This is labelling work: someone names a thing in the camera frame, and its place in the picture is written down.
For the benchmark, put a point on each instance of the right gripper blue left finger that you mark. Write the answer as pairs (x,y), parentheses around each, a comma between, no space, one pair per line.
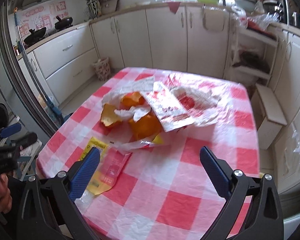
(81,173)

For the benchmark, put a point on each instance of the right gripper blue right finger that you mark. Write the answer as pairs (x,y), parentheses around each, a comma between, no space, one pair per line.
(218,171)

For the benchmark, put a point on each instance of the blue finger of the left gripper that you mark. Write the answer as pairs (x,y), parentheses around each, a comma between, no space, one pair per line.
(10,130)

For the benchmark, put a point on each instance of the yellow clear plastic wrapper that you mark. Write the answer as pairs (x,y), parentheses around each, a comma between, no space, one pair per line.
(112,162)

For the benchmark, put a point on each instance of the white red printed wrapper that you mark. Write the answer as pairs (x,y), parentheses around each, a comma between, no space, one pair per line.
(169,111)

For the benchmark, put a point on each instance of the person's left hand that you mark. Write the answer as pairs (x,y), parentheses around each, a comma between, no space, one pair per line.
(5,196)

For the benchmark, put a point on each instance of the red white checkered tablecloth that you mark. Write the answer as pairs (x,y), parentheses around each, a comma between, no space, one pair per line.
(162,192)

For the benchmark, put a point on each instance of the clear red plastic bag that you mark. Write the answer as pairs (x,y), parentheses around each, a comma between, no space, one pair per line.
(205,106)

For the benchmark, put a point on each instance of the orange peel piece left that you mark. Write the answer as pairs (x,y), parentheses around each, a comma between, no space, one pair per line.
(108,116)

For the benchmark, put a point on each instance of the orange peel piece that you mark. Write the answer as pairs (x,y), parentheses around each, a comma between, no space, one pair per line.
(148,126)
(108,116)

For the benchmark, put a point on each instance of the small white step stool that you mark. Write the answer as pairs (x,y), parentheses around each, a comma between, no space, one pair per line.
(273,118)

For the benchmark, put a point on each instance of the clear plastic bag on drawer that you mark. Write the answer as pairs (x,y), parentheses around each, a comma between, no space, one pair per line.
(292,153)

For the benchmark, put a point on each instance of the orange peel piece right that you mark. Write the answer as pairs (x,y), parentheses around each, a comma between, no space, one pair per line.
(148,126)

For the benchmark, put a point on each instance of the black wok on stove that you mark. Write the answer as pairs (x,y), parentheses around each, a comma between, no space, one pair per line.
(35,36)

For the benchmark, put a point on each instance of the floral waste basket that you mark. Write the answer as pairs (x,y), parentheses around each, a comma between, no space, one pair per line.
(102,69)

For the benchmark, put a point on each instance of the dark pan on shelf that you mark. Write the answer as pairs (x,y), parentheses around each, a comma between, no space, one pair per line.
(252,60)

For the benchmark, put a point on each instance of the white drawer cabinet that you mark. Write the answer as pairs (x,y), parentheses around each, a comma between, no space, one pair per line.
(285,83)

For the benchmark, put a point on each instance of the white corner shelf rack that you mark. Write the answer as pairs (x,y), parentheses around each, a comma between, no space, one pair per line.
(265,44)

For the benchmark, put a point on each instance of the white lower cabinet row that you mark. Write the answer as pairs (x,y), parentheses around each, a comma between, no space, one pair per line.
(192,39)

